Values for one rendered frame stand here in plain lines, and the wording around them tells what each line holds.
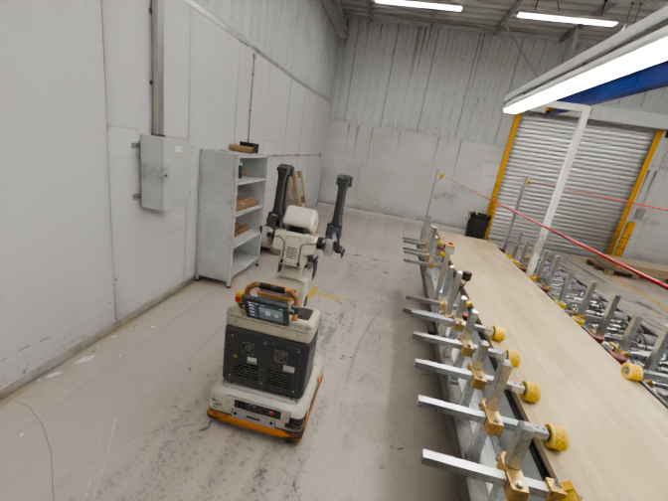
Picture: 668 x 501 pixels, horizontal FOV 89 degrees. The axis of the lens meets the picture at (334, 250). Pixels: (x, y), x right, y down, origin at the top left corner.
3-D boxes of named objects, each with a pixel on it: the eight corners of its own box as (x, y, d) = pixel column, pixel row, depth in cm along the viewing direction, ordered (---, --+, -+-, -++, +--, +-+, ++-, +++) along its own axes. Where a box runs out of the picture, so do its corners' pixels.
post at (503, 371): (467, 464, 135) (503, 362, 120) (465, 456, 138) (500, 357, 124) (476, 466, 134) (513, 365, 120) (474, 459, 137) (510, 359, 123)
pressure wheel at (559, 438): (540, 426, 128) (544, 449, 123) (551, 419, 122) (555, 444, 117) (556, 430, 127) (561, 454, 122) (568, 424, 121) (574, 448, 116)
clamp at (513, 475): (504, 500, 98) (510, 487, 96) (492, 460, 110) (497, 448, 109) (527, 507, 97) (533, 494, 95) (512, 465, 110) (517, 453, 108)
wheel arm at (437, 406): (417, 408, 127) (418, 400, 126) (417, 401, 131) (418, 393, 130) (558, 443, 121) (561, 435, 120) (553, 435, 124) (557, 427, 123)
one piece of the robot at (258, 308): (296, 334, 197) (295, 310, 182) (240, 320, 202) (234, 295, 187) (301, 319, 206) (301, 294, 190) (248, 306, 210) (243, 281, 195)
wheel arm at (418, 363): (414, 368, 151) (416, 361, 150) (414, 363, 154) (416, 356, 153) (532, 396, 144) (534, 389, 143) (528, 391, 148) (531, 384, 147)
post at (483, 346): (452, 429, 160) (481, 342, 146) (451, 423, 164) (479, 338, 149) (460, 431, 160) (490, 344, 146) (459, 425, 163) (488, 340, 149)
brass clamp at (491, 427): (484, 432, 121) (488, 421, 120) (475, 407, 134) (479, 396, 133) (502, 437, 120) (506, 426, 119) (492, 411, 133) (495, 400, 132)
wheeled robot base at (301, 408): (299, 447, 207) (304, 415, 199) (204, 419, 215) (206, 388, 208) (323, 379, 270) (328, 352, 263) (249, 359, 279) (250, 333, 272)
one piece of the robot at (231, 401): (288, 424, 203) (290, 413, 201) (225, 407, 209) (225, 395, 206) (289, 421, 206) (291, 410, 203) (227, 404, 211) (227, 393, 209)
